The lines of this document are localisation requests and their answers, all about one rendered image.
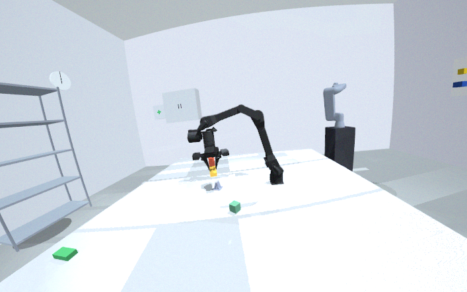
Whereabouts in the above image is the green flat block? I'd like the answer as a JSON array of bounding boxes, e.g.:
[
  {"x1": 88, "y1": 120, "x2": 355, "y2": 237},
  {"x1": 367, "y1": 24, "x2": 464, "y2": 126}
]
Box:
[{"x1": 52, "y1": 246, "x2": 78, "y2": 261}]

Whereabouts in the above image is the mint green block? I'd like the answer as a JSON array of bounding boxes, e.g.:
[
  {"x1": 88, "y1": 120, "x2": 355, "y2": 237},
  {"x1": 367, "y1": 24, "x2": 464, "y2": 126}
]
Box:
[{"x1": 229, "y1": 201, "x2": 241, "y2": 213}]

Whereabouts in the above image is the yellow bar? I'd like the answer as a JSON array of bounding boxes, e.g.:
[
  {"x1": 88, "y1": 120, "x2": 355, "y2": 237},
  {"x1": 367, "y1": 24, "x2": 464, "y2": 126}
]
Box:
[{"x1": 208, "y1": 158, "x2": 217, "y2": 177}]

